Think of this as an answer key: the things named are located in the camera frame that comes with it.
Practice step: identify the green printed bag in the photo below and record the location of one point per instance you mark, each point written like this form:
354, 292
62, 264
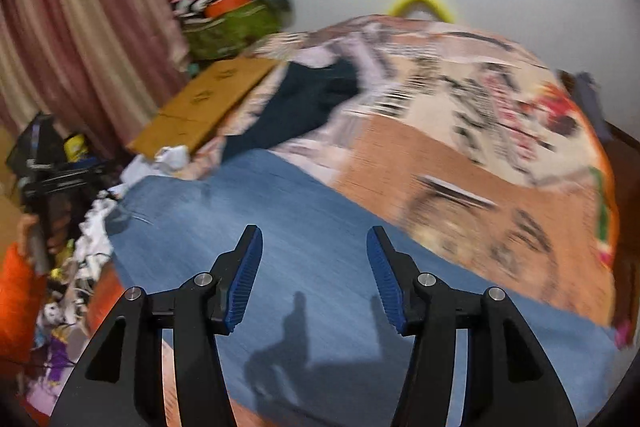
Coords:
227, 29

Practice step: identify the printed blanket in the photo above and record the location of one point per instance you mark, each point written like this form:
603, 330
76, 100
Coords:
450, 132

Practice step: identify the dark blue cloth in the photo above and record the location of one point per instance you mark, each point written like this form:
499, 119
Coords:
590, 99

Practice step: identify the yellow plastic hoop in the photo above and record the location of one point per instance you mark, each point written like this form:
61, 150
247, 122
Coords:
422, 4

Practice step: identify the brown cardboard box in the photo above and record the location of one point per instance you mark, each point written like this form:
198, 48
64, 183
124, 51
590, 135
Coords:
207, 104

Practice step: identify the pink striped curtain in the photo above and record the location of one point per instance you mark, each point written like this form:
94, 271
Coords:
85, 12

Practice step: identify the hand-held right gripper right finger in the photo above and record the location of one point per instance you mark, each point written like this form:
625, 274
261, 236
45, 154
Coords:
384, 279

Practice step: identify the orange cloth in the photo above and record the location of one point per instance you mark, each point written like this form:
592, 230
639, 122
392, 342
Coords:
17, 302

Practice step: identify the dark teal garment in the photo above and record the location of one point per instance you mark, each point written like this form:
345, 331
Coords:
305, 102

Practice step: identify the blue denim pants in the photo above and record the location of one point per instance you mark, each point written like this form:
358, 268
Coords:
320, 252

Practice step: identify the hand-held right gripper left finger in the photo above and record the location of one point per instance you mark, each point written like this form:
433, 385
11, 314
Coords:
245, 279

